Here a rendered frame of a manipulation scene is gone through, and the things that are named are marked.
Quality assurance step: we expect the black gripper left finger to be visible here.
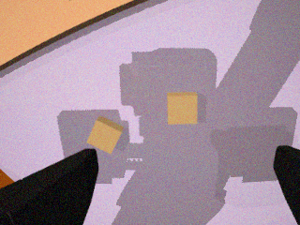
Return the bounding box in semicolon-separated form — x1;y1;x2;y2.
0;149;98;225

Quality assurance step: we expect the tan block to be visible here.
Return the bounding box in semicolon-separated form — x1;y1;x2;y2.
87;115;124;154
168;93;198;124

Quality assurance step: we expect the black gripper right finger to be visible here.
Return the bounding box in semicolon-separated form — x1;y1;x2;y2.
274;145;300;225

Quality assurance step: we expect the brown block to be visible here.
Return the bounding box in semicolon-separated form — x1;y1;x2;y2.
0;169;15;188

